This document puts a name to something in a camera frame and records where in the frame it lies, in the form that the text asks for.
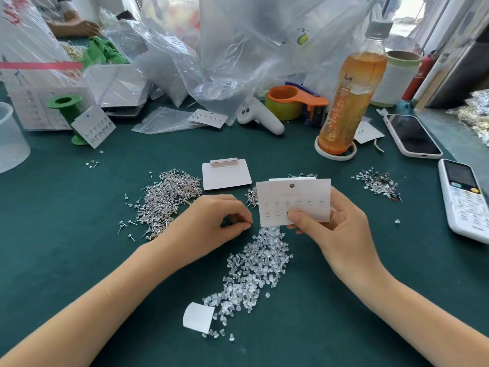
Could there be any person's left hand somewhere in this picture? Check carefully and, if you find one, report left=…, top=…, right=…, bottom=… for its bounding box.
left=165, top=195, right=253, bottom=261

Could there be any person's right hand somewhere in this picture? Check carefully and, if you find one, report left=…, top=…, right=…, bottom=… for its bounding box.
left=286, top=187, right=383, bottom=288

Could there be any white earring card with studs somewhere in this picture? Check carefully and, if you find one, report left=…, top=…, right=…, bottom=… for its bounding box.
left=255, top=178, right=332, bottom=227

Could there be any person's right forearm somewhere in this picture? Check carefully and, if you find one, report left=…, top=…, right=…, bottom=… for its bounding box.
left=343, top=260, right=489, bottom=367

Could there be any person's left forearm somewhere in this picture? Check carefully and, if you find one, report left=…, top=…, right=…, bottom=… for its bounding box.
left=0, top=231, right=180, bottom=367

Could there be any pile of clear earring backs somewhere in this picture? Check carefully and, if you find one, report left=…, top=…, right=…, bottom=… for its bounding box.
left=202, top=225, right=295, bottom=342

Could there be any white card with folded tab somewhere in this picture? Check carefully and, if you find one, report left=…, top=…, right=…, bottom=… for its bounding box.
left=201, top=158, right=253, bottom=191

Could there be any white round coaster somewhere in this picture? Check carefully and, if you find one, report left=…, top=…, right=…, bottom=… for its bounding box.
left=314, top=136, right=357, bottom=161

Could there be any large pile of silver studs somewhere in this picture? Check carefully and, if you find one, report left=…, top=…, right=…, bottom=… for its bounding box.
left=117, top=169, right=203, bottom=241

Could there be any small pile of mixed studs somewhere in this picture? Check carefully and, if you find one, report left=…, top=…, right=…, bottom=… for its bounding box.
left=351, top=167, right=403, bottom=203

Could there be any curled white paper piece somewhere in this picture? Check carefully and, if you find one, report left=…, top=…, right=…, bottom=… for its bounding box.
left=182, top=302, right=216, bottom=335

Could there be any blank white card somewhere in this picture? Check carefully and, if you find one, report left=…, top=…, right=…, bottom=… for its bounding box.
left=353, top=120, right=386, bottom=145

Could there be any white handheld controller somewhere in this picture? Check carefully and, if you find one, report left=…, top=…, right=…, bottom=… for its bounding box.
left=236, top=97, right=286, bottom=136

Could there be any orange tape dispenser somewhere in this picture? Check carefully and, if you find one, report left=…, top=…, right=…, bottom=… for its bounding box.
left=265, top=86, right=329, bottom=127

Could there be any small flat zip bag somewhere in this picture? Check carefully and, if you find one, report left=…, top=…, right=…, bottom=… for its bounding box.
left=131, top=106, right=200, bottom=135

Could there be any orange tea bottle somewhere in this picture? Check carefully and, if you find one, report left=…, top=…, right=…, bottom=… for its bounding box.
left=318, top=20, right=394, bottom=156

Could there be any smartphone in white case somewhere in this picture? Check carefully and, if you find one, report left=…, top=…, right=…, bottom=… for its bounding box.
left=383, top=114, right=444, bottom=160

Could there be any white keypad phone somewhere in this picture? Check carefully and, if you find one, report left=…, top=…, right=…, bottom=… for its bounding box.
left=438, top=159, right=489, bottom=245

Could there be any white thread cone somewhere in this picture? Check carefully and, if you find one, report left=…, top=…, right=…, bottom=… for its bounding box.
left=370, top=50, right=423, bottom=108

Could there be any large clear plastic bag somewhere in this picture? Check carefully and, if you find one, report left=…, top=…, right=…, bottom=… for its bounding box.
left=193, top=0, right=384, bottom=126

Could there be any crumpled clear plastic bag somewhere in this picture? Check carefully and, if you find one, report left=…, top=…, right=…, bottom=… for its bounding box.
left=99, top=7, right=203, bottom=108

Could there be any red fire extinguisher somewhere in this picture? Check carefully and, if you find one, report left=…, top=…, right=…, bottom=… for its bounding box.
left=401, top=51, right=437, bottom=102

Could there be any green plastic spool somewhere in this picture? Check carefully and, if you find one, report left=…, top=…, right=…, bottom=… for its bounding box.
left=46, top=94, right=91, bottom=146

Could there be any green cloth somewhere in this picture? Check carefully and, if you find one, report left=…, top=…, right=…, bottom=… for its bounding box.
left=78, top=36, right=127, bottom=70

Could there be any clear plastic cup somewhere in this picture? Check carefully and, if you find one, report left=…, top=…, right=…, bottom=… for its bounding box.
left=0, top=102, right=31, bottom=175

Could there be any zip bag with red strip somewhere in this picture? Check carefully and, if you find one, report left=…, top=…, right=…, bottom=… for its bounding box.
left=0, top=0, right=97, bottom=131

